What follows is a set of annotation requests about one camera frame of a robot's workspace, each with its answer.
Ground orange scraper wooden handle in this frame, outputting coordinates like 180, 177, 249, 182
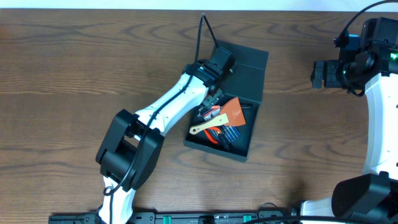
189, 97, 246, 134

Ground red black pliers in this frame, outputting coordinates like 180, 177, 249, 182
204, 127, 221, 144

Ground dark green box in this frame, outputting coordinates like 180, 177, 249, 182
183, 40, 269, 162

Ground blue precision screwdriver set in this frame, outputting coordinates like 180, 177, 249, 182
202, 105, 241, 143

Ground black yellow screwdriver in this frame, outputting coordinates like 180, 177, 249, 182
218, 134, 231, 152

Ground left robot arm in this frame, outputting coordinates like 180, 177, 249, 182
96, 47, 235, 223

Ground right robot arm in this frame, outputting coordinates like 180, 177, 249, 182
297, 17, 397, 223

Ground right black cable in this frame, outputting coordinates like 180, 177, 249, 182
340, 0, 396, 38

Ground black cable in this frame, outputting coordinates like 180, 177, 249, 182
102, 12, 220, 224
340, 0, 396, 38

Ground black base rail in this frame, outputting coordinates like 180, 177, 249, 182
48, 210, 287, 224

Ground left black cable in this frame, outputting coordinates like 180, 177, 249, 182
102, 12, 220, 224

